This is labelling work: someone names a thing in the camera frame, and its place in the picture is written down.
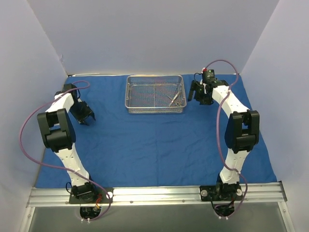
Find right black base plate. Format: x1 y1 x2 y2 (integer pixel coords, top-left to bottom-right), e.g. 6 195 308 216
199 184 243 202

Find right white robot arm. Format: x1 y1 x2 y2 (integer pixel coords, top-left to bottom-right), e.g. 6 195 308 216
188 68 260 200

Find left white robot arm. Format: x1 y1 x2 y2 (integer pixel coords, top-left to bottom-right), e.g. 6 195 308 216
37 83 98 203

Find aluminium front rail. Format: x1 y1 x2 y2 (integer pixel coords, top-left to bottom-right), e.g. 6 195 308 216
27 182 287 207

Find steel surgical instruments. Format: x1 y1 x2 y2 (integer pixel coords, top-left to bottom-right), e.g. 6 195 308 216
166 84 182 107

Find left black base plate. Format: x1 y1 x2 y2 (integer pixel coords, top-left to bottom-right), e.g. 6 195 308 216
69 188 109 204

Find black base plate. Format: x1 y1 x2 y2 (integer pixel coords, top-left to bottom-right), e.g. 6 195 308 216
199 184 243 202
69 188 109 204

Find wire mesh instrument tray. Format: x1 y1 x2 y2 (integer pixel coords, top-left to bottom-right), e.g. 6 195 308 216
125 75 187 114

